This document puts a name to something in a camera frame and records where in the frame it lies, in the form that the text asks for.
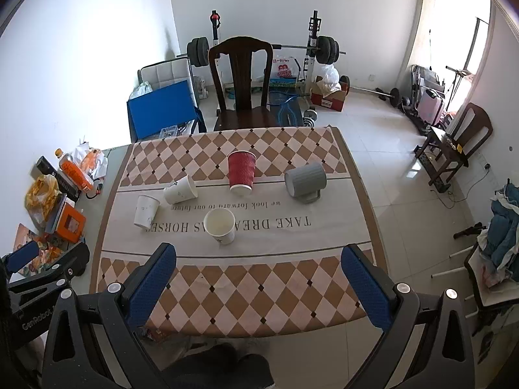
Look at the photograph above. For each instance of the grey ribbed mug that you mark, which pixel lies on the grey ribbed mug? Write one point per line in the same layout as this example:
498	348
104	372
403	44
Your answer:
304	180

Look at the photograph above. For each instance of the orange and white snack packet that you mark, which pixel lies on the orange and white snack packet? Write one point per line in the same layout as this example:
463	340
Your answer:
91	160

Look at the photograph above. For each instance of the pink suitcase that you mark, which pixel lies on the pink suitcase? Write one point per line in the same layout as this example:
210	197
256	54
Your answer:
430	107

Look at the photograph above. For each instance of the black box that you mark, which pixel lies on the black box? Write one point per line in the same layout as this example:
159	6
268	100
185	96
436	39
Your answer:
54	176

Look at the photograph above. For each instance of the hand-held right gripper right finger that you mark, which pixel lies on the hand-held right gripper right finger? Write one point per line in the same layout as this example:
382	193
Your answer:
365	287

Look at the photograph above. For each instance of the barbell on floor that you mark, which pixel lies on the barbell on floor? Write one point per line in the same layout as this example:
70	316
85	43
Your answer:
377	93

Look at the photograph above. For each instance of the barbell with black plates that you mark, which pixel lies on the barbell with black plates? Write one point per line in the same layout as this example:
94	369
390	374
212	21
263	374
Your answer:
328	48

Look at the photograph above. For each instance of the red ribbed paper cup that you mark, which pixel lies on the red ribbed paper cup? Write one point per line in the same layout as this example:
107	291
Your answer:
241	170

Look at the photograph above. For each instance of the brown checkered tablecloth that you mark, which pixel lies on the brown checkered tablecloth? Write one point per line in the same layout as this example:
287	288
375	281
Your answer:
251	275

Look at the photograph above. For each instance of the white padded chair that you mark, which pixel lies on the white padded chair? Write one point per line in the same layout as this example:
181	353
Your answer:
166	73

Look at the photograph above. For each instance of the white weight rack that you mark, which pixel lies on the white weight rack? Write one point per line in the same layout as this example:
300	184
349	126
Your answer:
312	48

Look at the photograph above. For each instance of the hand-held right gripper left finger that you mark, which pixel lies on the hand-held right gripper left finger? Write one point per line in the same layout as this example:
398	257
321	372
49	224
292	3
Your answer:
156	279

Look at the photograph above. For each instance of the colourful magazine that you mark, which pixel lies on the colourful magazine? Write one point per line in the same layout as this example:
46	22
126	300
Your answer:
30	247

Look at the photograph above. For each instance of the orange box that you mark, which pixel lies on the orange box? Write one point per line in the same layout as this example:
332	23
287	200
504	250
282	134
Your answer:
71	223

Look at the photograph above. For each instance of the dark wooden side chair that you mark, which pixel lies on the dark wooden side chair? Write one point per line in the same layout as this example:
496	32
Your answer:
470	129

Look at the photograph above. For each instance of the red print plastic bag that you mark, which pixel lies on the red print plastic bag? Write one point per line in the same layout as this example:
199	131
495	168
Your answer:
285	68

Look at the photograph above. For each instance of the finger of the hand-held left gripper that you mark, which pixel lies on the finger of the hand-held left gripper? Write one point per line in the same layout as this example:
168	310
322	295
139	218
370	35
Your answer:
22	255
61	269

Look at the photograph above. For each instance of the clear plastic box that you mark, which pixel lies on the clear plastic box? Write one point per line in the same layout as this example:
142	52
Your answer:
172	131

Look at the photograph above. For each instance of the white paper cup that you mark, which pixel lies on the white paper cup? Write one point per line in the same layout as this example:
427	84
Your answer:
180	190
146	212
219	227

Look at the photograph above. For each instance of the pile of clothes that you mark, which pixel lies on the pile of clothes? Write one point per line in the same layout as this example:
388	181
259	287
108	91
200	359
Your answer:
505	227

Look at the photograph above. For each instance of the small dumbbell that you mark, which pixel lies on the small dumbbell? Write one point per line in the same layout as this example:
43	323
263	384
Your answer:
310	116

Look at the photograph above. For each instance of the folding exercise machine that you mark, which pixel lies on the folding exercise machine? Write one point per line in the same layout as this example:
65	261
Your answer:
425	89

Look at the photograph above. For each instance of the orange juice bottle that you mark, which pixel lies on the orange juice bottle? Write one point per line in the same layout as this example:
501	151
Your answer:
75	172

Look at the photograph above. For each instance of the chair with white cushion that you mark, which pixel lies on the chair with white cushion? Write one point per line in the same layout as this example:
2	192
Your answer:
490	291

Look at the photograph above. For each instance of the white plastic bag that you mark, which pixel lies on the white plastic bag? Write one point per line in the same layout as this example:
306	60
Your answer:
328	77

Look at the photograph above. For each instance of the yellow plastic bag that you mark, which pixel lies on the yellow plastic bag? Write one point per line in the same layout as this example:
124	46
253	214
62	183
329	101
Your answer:
40	198

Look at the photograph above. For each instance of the cardboard box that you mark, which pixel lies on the cardboard box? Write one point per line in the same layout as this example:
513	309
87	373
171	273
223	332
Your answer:
330	99

